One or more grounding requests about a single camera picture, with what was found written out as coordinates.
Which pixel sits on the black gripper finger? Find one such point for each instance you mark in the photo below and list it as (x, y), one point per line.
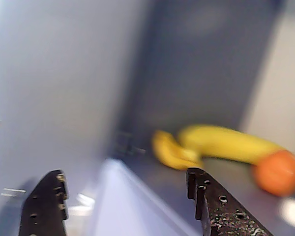
(223, 216)
(44, 209)

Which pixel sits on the metal door hinge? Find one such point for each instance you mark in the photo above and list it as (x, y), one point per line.
(125, 143)

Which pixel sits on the orange toy fruit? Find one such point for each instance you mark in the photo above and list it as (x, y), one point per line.
(276, 173)

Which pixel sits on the yellow toy banana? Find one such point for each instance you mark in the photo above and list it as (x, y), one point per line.
(223, 143)

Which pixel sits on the small yellow banana piece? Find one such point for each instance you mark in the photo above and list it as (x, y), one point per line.
(172, 155)

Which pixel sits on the light blue toy kitchen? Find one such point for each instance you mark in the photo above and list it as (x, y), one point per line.
(199, 73)

